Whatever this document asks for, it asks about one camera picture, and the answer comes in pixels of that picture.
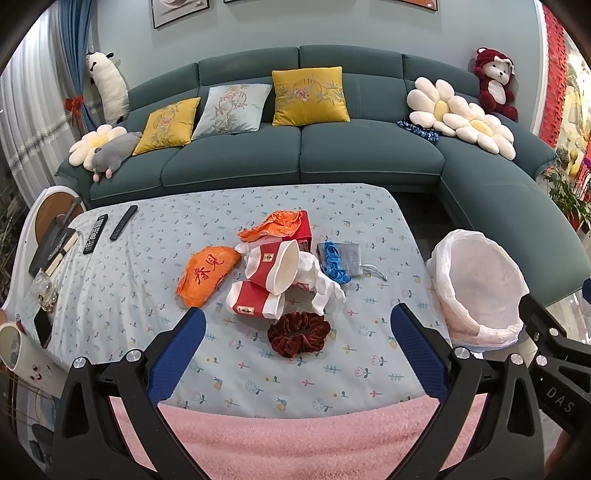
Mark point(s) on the clear bag of small items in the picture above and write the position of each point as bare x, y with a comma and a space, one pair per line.
44, 291

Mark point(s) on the black folder on side table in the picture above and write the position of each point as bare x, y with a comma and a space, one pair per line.
51, 226

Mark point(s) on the pink fuzzy blanket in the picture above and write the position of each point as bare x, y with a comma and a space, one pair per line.
364, 445

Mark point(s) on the white flower cushion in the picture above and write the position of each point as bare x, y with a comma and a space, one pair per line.
436, 106
472, 125
82, 151

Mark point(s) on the black smartphone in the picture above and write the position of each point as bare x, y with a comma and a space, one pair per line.
43, 327

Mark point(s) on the grey plush mouse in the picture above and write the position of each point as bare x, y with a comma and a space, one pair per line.
108, 158

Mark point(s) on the white sheer curtain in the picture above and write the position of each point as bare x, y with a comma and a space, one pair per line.
36, 133

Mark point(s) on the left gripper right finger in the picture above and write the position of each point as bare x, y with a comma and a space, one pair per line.
507, 442

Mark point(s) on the trash bin with white bag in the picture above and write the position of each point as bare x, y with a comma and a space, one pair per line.
479, 287

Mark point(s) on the green potted plant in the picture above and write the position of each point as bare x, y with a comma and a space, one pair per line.
562, 193

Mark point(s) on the white flower cushion upper right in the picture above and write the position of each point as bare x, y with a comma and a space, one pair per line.
436, 106

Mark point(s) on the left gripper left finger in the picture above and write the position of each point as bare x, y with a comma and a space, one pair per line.
88, 442

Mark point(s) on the blue patterned scrunchie on sofa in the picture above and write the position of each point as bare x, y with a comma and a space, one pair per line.
428, 134

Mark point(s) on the blue curtain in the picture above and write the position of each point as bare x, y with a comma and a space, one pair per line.
74, 23

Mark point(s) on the white mug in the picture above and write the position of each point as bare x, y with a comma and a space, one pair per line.
29, 362

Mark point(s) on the large yellow embroidered pillow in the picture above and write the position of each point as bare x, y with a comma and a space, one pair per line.
309, 96

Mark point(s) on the slim black remote control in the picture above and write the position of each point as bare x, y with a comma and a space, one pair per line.
117, 231

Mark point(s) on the dark red velvet scrunchie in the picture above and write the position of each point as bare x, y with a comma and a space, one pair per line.
298, 333

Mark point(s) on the white flower cushion left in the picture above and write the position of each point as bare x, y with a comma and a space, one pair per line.
82, 151

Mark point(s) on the left framed picture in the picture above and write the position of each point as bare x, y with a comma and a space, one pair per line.
166, 11

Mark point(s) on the teal sectional sofa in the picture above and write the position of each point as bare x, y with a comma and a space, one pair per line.
479, 191

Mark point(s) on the light blue embroidered pillow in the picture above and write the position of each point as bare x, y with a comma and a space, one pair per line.
232, 109

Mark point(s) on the white flower cushion lower right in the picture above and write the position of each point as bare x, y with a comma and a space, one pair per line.
472, 125

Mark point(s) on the red curtain tie bow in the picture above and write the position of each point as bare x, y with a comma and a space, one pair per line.
74, 107

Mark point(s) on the orange plastic bag with characters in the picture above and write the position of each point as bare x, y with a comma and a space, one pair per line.
204, 272

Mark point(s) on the white cotton glove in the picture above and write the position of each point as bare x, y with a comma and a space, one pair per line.
311, 278

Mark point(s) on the red and white teddy bear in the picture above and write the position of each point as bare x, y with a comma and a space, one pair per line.
495, 72

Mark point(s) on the black remote control with buttons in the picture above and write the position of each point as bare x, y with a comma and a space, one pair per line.
95, 234

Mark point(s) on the floral light blue tablecloth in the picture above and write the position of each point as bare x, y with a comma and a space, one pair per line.
123, 294

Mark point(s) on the small yellow embroidered pillow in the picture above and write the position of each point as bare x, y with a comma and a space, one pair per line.
168, 127

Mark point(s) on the orange framed picture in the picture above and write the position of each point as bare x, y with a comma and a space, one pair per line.
431, 5

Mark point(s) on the white long plush toy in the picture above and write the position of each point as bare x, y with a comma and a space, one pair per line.
105, 76

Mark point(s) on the grey drawstring pouch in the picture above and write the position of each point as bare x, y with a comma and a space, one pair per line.
342, 262

